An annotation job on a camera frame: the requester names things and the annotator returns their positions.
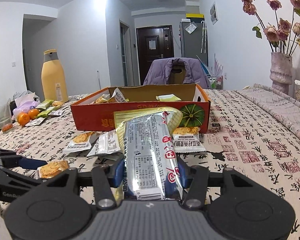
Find calligraphy print tablecloth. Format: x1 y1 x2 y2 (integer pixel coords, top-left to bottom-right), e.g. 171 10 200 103
0 90 300 239

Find purple tissue pack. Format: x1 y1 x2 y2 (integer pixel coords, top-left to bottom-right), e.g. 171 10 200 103
13 93 40 118

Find grey refrigerator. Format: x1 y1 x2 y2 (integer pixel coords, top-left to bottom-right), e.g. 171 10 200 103
179 17 208 66

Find pink ceramic vase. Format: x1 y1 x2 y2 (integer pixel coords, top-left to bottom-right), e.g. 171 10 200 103
269 52 293 94

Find green snack packet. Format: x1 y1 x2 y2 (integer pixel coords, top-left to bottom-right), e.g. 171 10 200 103
156 94 181 102

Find dried pink roses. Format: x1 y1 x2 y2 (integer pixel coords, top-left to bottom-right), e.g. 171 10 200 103
241 0 300 56

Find orange cardboard box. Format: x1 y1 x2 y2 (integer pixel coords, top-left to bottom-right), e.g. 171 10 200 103
70 83 212 133

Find purple jacket on chair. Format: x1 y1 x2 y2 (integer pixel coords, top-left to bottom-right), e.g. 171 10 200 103
143 57 210 89

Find silver yellow long snack bag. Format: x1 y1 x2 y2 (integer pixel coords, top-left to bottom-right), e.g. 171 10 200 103
114 107 183 200

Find orange tangerine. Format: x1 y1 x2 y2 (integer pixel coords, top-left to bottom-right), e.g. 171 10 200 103
27 108 40 120
18 112 31 127

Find yellow thermos bottle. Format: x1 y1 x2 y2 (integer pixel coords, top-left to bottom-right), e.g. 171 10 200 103
41 49 69 102

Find clear plastic cup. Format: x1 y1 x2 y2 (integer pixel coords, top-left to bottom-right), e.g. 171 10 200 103
0 103 13 133

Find green packet near tangerines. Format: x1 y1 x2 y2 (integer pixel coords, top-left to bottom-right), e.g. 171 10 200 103
36 100 53 111

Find oat crisp packet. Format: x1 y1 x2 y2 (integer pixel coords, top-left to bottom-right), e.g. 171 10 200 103
37 160 69 179

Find dark entrance door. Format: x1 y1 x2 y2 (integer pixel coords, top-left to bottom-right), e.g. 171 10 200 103
136 25 174 84

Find white grey snack packet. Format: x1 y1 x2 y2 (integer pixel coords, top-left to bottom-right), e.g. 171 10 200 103
87 130 121 157

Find wooden chair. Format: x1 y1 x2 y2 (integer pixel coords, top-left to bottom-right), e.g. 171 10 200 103
169 65 186 85

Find pumpkin seed crisp packet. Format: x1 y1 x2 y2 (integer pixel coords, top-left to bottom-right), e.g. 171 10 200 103
172 127 206 153

